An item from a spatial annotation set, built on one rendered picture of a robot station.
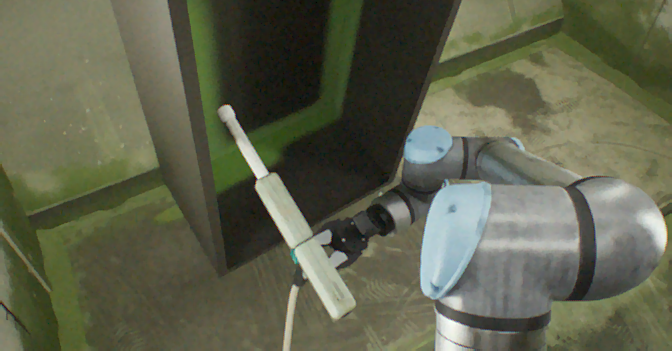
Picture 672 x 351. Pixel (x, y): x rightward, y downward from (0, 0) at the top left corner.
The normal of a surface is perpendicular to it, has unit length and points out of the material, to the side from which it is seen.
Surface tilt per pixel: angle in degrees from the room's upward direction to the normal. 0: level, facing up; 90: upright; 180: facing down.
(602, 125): 0
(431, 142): 6
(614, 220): 20
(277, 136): 12
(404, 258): 0
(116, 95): 57
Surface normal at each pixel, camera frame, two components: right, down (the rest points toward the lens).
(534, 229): -0.03, -0.35
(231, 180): 0.11, -0.55
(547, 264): -0.04, 0.25
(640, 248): 0.48, -0.02
